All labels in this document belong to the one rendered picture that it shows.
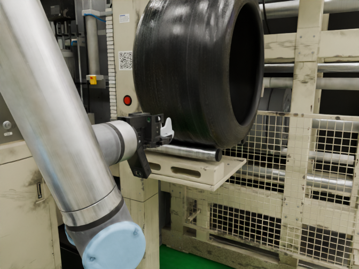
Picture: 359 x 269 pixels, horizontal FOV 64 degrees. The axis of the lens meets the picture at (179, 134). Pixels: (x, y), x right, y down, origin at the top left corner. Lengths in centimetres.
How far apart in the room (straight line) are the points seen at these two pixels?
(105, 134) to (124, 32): 71
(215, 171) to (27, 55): 71
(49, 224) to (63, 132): 107
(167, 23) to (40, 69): 55
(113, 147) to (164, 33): 42
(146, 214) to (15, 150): 59
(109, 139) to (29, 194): 80
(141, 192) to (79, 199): 88
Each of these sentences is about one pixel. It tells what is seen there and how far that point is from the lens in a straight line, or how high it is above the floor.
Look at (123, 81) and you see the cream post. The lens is 121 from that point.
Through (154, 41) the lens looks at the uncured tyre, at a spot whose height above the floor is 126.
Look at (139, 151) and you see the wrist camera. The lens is 67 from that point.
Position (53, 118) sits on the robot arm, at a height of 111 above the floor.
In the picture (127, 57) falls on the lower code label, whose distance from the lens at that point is 120.
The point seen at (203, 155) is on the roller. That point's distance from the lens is 97.
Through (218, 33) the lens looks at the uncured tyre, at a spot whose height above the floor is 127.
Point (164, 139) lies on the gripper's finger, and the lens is 71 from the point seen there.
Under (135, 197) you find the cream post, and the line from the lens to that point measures 130.
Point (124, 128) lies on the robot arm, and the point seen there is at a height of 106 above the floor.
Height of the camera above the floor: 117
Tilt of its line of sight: 12 degrees down
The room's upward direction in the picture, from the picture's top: straight up
